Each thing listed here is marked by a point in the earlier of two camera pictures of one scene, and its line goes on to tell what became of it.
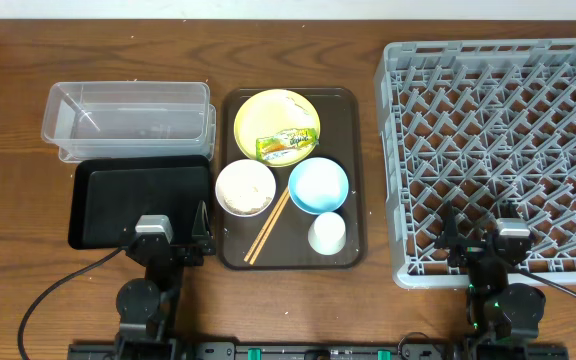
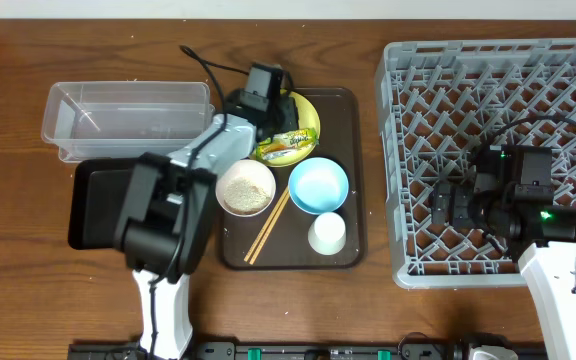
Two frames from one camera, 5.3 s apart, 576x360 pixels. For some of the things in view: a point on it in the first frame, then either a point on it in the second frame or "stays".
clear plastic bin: [129, 119] stays
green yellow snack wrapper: [284, 141] stays
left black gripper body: [179, 262] -> [281, 118]
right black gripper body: [477, 245] -> [441, 204]
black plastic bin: [110, 195] stays
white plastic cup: [327, 233] stays
